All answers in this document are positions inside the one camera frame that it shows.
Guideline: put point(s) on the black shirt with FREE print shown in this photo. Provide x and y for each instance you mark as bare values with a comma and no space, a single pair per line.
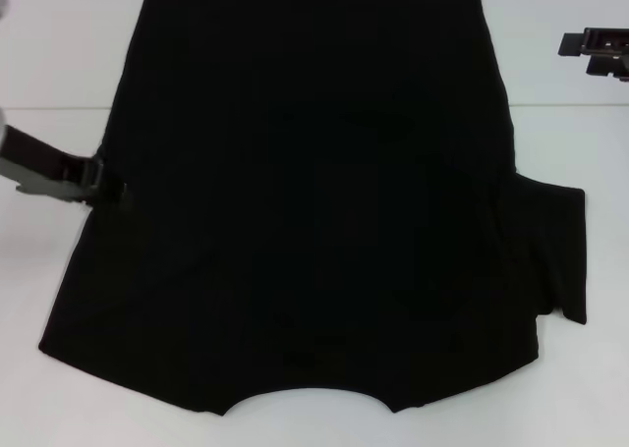
304,196

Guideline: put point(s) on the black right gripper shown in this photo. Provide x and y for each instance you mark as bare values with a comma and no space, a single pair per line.
604,41

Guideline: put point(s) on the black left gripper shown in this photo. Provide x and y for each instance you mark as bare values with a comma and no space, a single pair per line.
39,154

